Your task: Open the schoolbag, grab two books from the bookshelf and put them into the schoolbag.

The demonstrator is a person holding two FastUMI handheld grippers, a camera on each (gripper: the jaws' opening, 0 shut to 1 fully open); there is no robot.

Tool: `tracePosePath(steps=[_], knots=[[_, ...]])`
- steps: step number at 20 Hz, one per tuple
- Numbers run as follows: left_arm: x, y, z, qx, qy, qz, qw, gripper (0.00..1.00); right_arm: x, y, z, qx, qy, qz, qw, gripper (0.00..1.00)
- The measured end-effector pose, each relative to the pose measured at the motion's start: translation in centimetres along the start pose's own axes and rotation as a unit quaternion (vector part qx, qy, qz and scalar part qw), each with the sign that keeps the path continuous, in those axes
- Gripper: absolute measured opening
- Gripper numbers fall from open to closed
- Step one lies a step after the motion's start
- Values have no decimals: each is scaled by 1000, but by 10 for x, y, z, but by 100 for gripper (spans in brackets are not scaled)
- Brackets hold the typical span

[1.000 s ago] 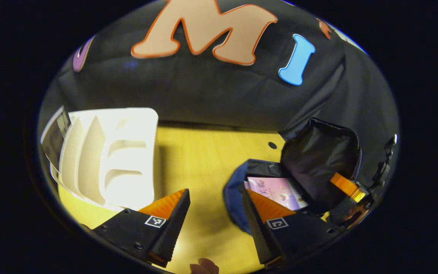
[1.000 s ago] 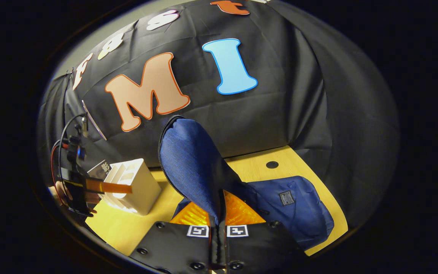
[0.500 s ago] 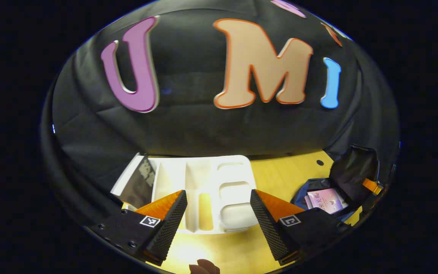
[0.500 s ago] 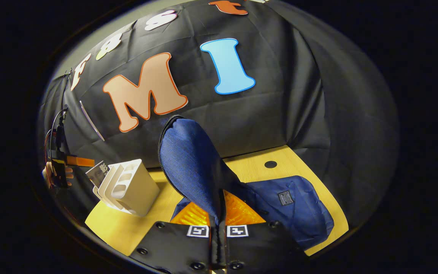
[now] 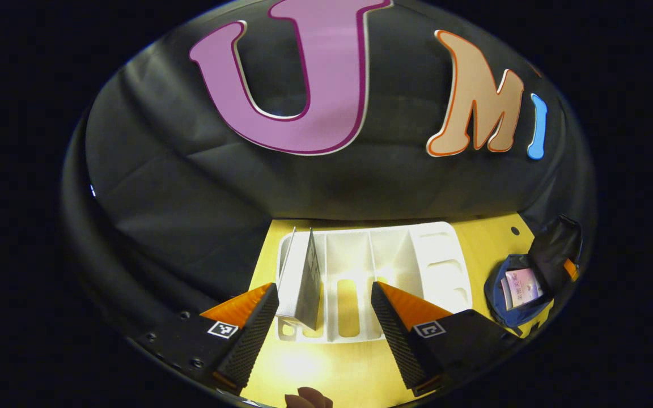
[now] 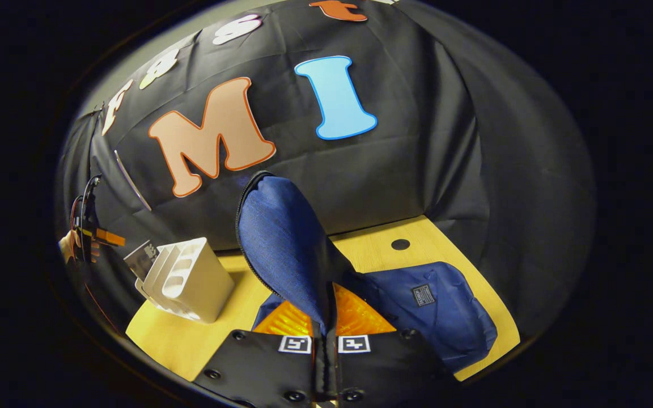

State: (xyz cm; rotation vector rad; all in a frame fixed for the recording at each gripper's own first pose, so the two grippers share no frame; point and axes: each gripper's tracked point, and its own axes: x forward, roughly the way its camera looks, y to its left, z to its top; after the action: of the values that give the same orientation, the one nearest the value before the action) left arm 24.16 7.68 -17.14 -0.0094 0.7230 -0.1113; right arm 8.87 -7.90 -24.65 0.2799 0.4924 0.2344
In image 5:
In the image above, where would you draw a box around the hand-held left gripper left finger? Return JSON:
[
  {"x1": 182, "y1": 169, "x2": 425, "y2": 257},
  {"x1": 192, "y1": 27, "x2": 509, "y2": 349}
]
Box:
[{"x1": 134, "y1": 282, "x2": 280, "y2": 396}]

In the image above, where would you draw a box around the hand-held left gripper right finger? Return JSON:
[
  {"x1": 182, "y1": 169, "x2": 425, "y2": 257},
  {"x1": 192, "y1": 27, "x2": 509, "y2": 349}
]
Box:
[{"x1": 371, "y1": 280, "x2": 523, "y2": 397}]

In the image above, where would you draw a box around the blue schoolbag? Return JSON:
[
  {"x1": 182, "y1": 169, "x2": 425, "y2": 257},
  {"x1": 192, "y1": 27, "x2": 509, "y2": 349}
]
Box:
[{"x1": 484, "y1": 214, "x2": 583, "y2": 335}]

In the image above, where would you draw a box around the white bookshelf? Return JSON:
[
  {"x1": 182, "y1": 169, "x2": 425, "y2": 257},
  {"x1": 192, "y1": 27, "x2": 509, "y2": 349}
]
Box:
[{"x1": 275, "y1": 222, "x2": 473, "y2": 343}]

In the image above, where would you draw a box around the black backdrop cloth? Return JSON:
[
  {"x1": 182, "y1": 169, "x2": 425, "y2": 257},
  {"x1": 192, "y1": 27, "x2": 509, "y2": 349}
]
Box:
[{"x1": 60, "y1": 0, "x2": 596, "y2": 341}]

